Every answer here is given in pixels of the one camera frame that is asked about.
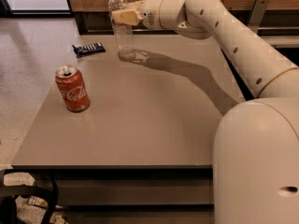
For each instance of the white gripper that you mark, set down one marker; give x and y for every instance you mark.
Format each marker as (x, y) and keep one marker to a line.
(150, 13)

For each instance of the clear plastic water bottle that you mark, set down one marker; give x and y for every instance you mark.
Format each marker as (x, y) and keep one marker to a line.
(122, 32)

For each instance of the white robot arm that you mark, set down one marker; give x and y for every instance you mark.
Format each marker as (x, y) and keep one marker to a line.
(256, 145)

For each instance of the blue rxbar blueberry bar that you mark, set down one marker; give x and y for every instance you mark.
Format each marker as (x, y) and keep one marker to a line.
(87, 50)

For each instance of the red Coca-Cola can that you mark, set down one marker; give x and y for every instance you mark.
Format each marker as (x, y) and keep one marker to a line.
(71, 86)

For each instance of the grey drawer cabinet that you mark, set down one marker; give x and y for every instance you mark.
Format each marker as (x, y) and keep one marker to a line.
(142, 152)

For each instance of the right metal bracket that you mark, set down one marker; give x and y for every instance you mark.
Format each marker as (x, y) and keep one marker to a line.
(256, 14)

